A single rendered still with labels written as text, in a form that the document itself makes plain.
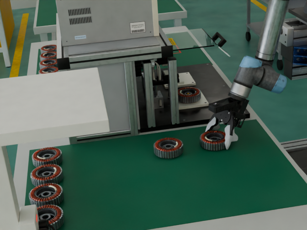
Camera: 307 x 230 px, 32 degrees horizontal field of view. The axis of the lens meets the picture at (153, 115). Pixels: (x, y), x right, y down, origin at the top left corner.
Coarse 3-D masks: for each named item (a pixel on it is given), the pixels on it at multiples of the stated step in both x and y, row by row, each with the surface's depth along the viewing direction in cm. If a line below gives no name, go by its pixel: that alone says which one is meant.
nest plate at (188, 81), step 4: (188, 72) 266; (180, 76) 262; (184, 76) 262; (188, 76) 261; (184, 80) 257; (188, 80) 257; (192, 80) 256; (164, 84) 254; (180, 84) 253; (184, 84) 253; (188, 84) 253; (192, 84) 253
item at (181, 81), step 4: (164, 72) 231; (156, 76) 233; (164, 76) 228; (168, 76) 228; (156, 80) 228; (164, 80) 228; (168, 80) 228; (180, 80) 232; (156, 84) 228; (160, 84) 228; (156, 88) 230; (156, 92) 231
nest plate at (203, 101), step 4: (200, 100) 235; (204, 100) 235; (180, 104) 233; (184, 104) 233; (188, 104) 232; (192, 104) 232; (196, 104) 232; (200, 104) 232; (204, 104) 232; (208, 104) 232; (180, 108) 230; (184, 108) 231; (188, 108) 231
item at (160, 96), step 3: (159, 90) 237; (153, 93) 235; (159, 93) 235; (153, 96) 232; (156, 96) 231; (159, 96) 231; (162, 96) 231; (156, 99) 231; (159, 99) 231; (162, 99) 231; (156, 102) 231; (162, 102) 232; (156, 105) 232; (162, 105) 233; (156, 108) 233; (159, 108) 233
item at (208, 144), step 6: (204, 132) 207; (210, 132) 207; (216, 132) 207; (222, 132) 206; (204, 138) 203; (210, 138) 204; (216, 138) 205; (222, 138) 202; (204, 144) 201; (210, 144) 200; (216, 144) 199; (222, 144) 200; (216, 150) 200
